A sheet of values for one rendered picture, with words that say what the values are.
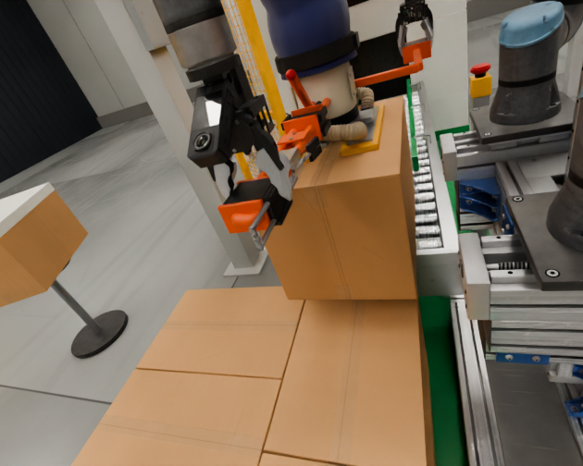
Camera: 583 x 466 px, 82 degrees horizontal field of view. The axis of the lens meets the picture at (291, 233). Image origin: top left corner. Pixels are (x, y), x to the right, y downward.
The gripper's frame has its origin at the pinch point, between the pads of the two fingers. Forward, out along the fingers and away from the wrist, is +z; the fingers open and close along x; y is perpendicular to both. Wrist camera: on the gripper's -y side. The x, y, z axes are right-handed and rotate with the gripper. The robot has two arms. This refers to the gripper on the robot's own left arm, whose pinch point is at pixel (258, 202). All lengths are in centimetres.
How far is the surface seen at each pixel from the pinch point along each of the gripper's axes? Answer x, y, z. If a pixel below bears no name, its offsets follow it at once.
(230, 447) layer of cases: 29, -12, 66
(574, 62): -157, 338, 88
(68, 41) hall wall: 981, 950, -142
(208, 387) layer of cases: 45, 3, 66
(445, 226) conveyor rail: -31, 71, 61
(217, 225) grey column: 107, 121, 80
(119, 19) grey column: 104, 121, -42
